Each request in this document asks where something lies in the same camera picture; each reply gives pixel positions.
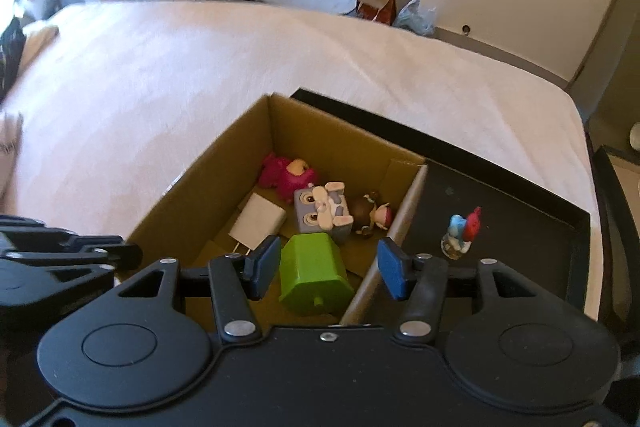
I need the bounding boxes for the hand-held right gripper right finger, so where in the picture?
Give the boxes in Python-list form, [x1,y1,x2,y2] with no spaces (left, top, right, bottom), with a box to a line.
[376,237,552,339]

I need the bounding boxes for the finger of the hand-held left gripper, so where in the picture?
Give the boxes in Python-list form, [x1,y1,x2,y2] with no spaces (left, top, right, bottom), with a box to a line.
[0,233,144,308]
[0,216,83,241]

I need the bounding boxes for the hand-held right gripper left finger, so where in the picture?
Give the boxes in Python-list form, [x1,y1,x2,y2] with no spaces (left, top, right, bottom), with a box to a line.
[115,234,282,344]

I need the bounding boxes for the white charger plug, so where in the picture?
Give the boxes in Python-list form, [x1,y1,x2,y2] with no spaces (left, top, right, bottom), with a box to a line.
[229,192,288,254]

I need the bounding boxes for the green cube toy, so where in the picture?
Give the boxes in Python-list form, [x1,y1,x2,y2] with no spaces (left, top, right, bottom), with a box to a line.
[278,232,354,320]

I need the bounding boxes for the brown small figurine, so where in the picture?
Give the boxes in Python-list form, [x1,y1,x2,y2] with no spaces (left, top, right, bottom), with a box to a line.
[351,192,396,239]

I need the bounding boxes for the grey cube rabbit toy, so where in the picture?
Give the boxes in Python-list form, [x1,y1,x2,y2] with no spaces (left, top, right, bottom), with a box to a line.
[292,181,356,245]

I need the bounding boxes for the black tray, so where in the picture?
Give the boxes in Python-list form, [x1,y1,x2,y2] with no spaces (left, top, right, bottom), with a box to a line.
[290,88,592,323]

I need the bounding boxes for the white printed bag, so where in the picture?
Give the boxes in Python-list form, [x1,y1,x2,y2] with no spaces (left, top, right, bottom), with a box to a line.
[0,111,24,200]

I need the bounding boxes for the blue and red figurine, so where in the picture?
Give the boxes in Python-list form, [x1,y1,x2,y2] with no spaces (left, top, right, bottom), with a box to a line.
[440,206,483,261]

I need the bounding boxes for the red plush-like toy figure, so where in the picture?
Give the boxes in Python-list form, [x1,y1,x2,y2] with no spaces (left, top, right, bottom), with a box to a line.
[258,152,319,200]

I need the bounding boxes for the dark cloth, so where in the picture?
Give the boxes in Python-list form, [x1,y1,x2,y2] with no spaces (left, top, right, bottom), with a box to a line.
[0,17,26,100]

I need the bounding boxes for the black chair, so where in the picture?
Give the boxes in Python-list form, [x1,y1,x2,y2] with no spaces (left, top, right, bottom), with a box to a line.
[587,146,640,323]

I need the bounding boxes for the clear plastic bag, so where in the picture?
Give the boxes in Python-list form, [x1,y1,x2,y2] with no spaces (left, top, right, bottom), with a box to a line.
[395,0,436,36]

